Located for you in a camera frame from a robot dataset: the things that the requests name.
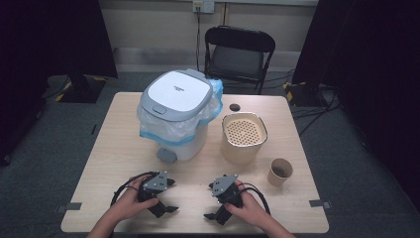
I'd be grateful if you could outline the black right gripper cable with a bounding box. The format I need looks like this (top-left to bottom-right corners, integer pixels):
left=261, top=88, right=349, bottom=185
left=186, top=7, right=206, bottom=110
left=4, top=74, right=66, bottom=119
left=237, top=181, right=272, bottom=216

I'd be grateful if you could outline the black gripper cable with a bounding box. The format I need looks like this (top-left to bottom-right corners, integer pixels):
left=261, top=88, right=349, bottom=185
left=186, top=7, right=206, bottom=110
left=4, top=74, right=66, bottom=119
left=109, top=171, right=160, bottom=208
left=237, top=181, right=272, bottom=216

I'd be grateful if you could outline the white wall socket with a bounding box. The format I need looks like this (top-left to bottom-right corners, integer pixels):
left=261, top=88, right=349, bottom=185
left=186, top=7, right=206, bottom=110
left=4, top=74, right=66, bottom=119
left=192, top=0, right=216, bottom=15

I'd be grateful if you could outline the black wall cable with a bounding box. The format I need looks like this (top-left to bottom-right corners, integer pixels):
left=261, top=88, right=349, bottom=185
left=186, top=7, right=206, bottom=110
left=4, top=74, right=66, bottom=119
left=195, top=6, right=203, bottom=72

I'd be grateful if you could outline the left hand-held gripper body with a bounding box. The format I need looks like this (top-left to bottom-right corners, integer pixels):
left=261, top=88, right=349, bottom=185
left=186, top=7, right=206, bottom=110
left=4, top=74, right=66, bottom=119
left=138, top=171, right=168, bottom=208

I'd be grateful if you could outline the black curtain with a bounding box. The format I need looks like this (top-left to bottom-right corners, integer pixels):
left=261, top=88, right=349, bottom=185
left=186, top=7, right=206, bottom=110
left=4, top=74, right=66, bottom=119
left=291, top=0, right=420, bottom=202
left=0, top=0, right=119, bottom=167

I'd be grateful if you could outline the brown paper cup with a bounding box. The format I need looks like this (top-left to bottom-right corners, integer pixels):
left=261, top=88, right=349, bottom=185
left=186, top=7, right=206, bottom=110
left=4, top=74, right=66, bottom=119
left=266, top=158, right=294, bottom=187

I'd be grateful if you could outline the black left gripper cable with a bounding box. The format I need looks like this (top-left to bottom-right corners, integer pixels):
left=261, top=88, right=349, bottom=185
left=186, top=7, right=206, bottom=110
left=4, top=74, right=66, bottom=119
left=109, top=171, right=160, bottom=208

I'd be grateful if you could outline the white grey pedal trash can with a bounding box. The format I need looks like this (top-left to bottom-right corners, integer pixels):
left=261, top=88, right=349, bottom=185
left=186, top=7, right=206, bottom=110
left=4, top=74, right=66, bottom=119
left=137, top=68, right=224, bottom=164

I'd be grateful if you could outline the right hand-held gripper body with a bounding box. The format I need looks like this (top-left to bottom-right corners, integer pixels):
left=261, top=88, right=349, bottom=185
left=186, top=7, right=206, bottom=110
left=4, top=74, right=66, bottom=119
left=212, top=174, right=244, bottom=208

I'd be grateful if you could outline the person's right hand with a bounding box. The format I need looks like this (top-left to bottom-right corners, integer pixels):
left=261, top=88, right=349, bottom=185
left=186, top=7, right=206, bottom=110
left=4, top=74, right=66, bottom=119
left=224, top=179, right=270, bottom=230

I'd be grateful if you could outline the cream strainer container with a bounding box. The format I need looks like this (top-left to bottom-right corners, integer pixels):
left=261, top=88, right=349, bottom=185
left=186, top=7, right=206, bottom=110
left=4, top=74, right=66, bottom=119
left=220, top=111, right=268, bottom=166

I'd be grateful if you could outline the blue plastic trash bag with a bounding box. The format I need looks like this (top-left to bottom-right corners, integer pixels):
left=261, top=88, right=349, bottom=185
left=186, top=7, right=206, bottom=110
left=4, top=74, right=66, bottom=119
left=137, top=78, right=225, bottom=148

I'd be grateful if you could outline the grey tape strip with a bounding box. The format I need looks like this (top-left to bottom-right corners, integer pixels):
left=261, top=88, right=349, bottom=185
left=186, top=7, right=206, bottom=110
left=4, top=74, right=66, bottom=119
left=309, top=198, right=333, bottom=210
left=56, top=201, right=83, bottom=213

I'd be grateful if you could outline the black folding chair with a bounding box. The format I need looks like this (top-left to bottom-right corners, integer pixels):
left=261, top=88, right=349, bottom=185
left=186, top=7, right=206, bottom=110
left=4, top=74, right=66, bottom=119
left=203, top=25, right=276, bottom=95

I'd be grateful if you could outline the person's left hand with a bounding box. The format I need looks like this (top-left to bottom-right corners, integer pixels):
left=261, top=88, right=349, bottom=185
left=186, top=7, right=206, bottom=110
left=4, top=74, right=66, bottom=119
left=110, top=175, right=160, bottom=223

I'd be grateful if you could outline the black floor cable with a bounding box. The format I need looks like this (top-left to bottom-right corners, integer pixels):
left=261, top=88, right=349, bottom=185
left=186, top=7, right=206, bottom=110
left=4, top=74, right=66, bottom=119
left=291, top=90, right=342, bottom=137

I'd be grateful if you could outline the black stand base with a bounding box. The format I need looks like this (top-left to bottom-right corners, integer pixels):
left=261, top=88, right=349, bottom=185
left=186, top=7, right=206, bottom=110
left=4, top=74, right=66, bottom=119
left=55, top=74, right=108, bottom=104
left=282, top=80, right=329, bottom=108

